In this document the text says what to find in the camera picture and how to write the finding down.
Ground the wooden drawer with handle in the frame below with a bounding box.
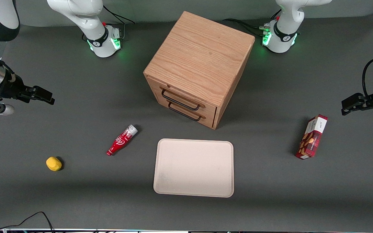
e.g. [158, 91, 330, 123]
[156, 94, 217, 127]
[151, 79, 218, 117]

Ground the black cable at base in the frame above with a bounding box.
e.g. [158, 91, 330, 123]
[103, 5, 136, 39]
[222, 9, 282, 37]

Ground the red cookie box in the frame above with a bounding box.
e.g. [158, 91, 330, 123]
[295, 114, 328, 160]

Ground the black cable at left base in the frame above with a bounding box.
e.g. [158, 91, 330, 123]
[222, 9, 282, 37]

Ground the wooden drawer cabinet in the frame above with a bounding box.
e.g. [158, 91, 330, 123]
[143, 11, 256, 130]

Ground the black cable at right base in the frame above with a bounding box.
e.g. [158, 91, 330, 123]
[103, 5, 136, 39]

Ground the black metal drawer handle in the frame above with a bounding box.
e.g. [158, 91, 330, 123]
[168, 102, 203, 122]
[161, 88, 201, 111]

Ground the beige plastic tray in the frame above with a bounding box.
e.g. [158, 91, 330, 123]
[153, 139, 234, 198]

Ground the black cable at table edge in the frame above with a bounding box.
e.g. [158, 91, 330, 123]
[0, 204, 56, 233]

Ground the yellow lemon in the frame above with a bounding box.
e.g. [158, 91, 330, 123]
[46, 157, 62, 172]

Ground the red cola bottle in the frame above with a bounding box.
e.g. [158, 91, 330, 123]
[106, 125, 139, 157]

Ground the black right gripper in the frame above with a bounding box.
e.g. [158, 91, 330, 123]
[0, 73, 55, 105]

